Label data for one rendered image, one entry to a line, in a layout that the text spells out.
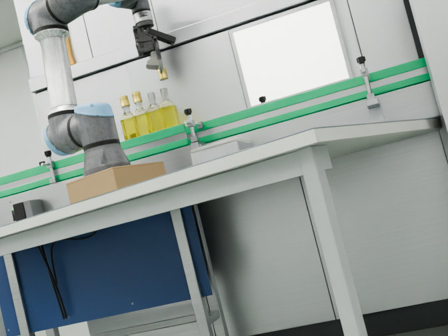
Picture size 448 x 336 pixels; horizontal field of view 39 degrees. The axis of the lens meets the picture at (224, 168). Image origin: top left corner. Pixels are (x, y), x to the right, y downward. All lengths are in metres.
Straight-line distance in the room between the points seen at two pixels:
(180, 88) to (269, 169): 1.13
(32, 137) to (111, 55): 3.78
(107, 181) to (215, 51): 0.93
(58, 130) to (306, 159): 0.90
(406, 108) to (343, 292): 0.94
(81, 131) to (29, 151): 4.51
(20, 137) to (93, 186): 4.67
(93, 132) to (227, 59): 0.81
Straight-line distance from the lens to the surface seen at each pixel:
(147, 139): 2.37
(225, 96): 2.55
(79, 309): 2.55
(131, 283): 2.43
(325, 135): 1.46
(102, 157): 1.94
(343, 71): 2.47
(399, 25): 2.52
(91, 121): 1.97
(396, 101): 2.26
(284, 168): 1.52
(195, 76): 2.59
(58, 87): 2.12
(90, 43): 2.85
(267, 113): 2.33
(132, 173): 1.88
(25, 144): 6.52
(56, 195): 2.52
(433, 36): 2.13
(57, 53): 2.16
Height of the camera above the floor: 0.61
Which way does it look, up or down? 4 degrees up
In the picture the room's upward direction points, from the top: 14 degrees counter-clockwise
